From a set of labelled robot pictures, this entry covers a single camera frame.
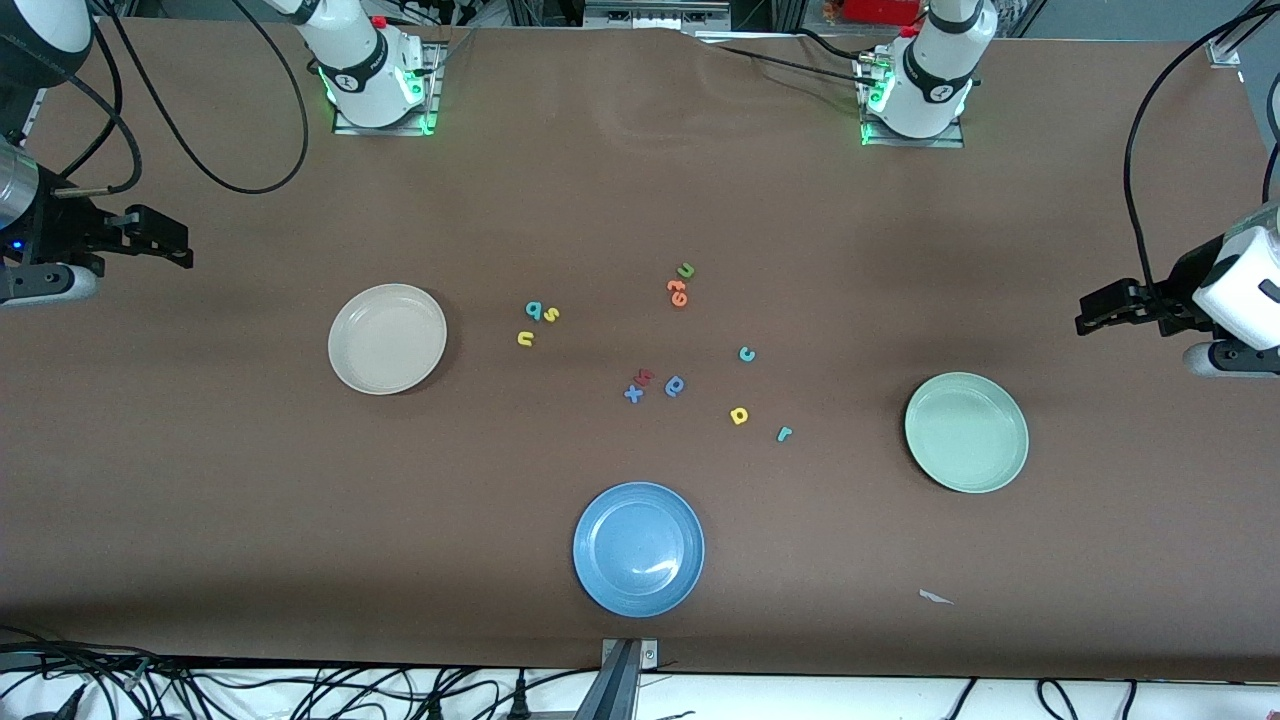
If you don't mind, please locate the green plate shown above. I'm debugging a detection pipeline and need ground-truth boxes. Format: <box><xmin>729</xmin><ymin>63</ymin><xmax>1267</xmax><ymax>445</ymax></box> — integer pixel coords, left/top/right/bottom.
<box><xmin>904</xmin><ymin>372</ymin><xmax>1030</xmax><ymax>494</ymax></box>

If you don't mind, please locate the beige brown plate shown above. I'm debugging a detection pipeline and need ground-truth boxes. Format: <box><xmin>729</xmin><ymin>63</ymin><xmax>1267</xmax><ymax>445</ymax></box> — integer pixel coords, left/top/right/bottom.
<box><xmin>328</xmin><ymin>284</ymin><xmax>448</xmax><ymax>396</ymax></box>

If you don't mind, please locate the brown table cover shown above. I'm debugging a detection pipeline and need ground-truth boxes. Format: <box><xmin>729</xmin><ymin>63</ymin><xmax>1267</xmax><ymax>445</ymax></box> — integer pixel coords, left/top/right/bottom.
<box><xmin>0</xmin><ymin>15</ymin><xmax>1280</xmax><ymax>686</ymax></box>

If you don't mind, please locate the red box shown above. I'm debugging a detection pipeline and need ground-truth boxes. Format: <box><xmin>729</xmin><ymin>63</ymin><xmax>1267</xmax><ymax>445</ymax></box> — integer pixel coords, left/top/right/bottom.
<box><xmin>840</xmin><ymin>0</ymin><xmax>923</xmax><ymax>26</ymax></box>

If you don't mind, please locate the grey metal box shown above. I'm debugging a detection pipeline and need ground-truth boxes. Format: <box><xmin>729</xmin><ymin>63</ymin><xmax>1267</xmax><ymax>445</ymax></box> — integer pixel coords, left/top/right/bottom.
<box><xmin>585</xmin><ymin>0</ymin><xmax>731</xmax><ymax>31</ymax></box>

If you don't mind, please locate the blue plate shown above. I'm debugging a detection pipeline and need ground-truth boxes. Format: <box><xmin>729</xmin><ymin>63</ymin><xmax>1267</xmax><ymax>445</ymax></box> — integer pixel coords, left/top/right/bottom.
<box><xmin>573</xmin><ymin>482</ymin><xmax>706</xmax><ymax>618</ymax></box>

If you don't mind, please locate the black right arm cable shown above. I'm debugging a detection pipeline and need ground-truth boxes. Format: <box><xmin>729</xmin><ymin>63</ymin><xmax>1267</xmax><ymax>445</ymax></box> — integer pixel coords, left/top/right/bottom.
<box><xmin>30</xmin><ymin>0</ymin><xmax>311</xmax><ymax>196</ymax></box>

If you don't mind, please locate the aluminium frame corner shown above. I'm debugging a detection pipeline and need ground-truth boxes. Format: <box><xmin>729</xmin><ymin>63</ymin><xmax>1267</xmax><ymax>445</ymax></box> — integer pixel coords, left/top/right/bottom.
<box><xmin>1205</xmin><ymin>0</ymin><xmax>1280</xmax><ymax>69</ymax></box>

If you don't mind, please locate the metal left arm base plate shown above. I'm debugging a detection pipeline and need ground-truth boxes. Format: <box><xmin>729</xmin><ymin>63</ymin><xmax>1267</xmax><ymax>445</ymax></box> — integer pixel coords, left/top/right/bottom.
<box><xmin>858</xmin><ymin>48</ymin><xmax>967</xmax><ymax>150</ymax></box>

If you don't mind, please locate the grey metal bracket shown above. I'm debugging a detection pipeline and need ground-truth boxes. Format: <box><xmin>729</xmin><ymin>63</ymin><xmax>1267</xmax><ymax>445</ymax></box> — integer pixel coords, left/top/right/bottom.
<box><xmin>575</xmin><ymin>638</ymin><xmax>661</xmax><ymax>720</ymax></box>

